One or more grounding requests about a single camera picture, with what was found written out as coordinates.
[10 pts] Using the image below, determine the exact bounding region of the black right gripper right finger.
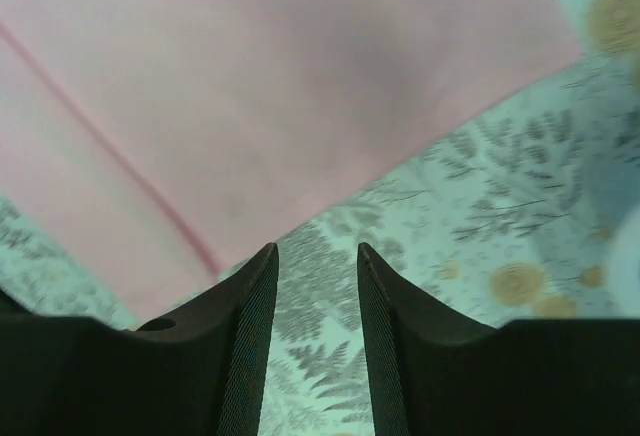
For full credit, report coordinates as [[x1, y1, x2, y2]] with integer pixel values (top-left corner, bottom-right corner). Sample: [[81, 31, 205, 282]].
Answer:
[[357, 243, 639, 435]]

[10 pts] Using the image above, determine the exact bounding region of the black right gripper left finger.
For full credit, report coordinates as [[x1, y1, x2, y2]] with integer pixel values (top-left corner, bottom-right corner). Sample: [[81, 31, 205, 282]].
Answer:
[[1, 243, 278, 435]]

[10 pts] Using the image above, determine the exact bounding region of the pink t shirt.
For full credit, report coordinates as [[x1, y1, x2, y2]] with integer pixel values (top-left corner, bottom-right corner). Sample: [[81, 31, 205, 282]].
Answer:
[[1, 0, 581, 320]]

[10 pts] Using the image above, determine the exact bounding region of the floral patterned table mat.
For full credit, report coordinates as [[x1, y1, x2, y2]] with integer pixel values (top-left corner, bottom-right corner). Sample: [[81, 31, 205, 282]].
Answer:
[[1, 0, 639, 435]]

